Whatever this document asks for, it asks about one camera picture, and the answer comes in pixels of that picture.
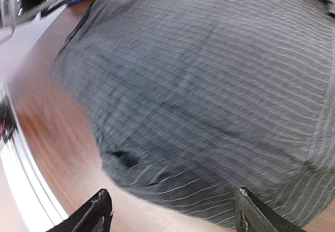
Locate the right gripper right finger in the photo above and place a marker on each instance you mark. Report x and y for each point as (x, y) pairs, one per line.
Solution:
(251, 214)

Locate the black pinstriped long sleeve shirt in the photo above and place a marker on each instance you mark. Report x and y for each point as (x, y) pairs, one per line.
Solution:
(191, 99)

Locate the aluminium front rail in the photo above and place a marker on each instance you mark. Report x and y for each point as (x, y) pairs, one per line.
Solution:
(37, 204)

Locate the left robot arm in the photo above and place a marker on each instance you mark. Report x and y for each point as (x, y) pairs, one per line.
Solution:
(17, 12)

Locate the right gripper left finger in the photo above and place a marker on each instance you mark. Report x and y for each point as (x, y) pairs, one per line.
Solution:
(94, 215)

